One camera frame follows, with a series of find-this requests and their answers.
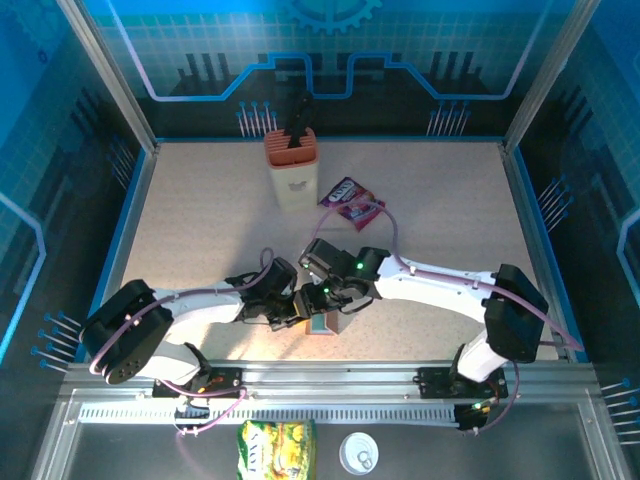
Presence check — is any tan leather card holder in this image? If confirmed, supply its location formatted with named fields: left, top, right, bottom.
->
left=303, top=308, right=351, bottom=337

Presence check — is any purple candy bag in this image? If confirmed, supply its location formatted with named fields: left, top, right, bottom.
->
left=318, top=175, right=387, bottom=233

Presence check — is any beige knife block orange top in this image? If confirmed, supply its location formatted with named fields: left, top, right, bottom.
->
left=263, top=127, right=321, bottom=212

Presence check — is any green yellow snack bag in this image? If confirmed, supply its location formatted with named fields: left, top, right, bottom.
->
left=236, top=419, right=318, bottom=480

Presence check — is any white tin can lid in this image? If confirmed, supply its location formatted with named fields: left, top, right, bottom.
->
left=338, top=431, right=380, bottom=474

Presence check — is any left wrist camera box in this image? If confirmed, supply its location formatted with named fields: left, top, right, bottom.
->
left=268, top=256, right=300, bottom=297

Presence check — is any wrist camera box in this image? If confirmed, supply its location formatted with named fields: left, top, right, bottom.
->
left=268, top=256, right=300, bottom=297
left=298, top=238, right=347, bottom=282

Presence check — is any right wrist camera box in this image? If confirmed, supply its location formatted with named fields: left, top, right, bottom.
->
left=298, top=238, right=347, bottom=282

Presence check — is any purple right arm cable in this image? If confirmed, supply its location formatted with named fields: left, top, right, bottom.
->
left=310, top=203, right=584, bottom=436

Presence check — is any aluminium table rail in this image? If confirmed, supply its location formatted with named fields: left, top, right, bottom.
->
left=62, top=360, right=601, bottom=396

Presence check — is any grey slotted cable duct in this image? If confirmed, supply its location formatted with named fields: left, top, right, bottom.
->
left=77, top=403, right=461, bottom=426

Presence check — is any black knife handle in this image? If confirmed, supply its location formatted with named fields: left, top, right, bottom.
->
left=287, top=92, right=316, bottom=150

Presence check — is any aluminium frame post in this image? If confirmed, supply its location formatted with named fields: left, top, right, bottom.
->
left=55, top=0, right=162, bottom=154
left=501, top=0, right=602, bottom=154

